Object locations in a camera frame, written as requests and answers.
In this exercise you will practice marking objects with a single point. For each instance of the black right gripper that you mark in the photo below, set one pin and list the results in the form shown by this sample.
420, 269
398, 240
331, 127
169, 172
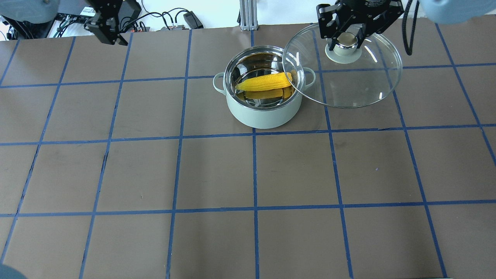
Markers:
362, 6

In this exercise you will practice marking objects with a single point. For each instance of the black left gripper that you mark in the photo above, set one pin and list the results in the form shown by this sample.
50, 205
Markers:
109, 8

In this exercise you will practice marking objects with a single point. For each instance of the glass pot lid with knob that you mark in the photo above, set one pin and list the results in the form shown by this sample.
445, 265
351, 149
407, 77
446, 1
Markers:
349, 75

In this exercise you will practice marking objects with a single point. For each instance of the yellow corn cob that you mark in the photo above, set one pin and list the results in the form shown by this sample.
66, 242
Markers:
266, 82

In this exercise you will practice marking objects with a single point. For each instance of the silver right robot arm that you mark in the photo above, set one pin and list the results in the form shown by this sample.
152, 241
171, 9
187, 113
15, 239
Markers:
438, 11

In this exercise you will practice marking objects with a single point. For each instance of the pale green steel pot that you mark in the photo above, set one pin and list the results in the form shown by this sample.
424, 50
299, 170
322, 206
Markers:
264, 109

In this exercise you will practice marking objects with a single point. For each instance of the black power adapter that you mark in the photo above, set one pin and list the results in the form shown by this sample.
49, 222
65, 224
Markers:
192, 20

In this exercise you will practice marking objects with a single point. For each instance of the aluminium frame post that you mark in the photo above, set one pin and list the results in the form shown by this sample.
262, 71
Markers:
248, 20

